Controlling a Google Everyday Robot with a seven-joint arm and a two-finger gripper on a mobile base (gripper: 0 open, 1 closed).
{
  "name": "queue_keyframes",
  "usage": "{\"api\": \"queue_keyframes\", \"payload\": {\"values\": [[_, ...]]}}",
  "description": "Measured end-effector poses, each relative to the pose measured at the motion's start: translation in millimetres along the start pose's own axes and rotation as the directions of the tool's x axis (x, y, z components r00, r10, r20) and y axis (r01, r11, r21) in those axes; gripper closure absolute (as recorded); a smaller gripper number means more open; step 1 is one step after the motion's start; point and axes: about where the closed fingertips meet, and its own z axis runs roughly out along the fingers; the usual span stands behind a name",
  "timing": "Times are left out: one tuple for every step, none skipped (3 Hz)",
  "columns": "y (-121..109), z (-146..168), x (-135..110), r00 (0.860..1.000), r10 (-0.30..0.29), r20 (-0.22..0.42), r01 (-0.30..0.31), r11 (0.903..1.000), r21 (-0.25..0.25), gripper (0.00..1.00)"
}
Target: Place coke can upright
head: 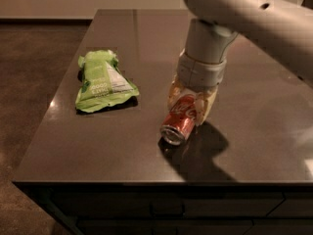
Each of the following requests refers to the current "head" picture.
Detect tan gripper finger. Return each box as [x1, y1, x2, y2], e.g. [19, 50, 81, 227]
[195, 86, 218, 126]
[167, 74, 186, 109]

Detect red coke can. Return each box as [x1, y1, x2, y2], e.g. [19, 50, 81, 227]
[160, 94, 197, 146]

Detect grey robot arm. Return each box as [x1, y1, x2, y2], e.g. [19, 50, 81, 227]
[167, 0, 313, 125]

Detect green chip bag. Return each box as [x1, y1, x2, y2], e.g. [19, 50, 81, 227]
[75, 50, 139, 114]

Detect dark cabinet drawers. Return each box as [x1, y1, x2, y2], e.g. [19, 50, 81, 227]
[18, 183, 313, 235]

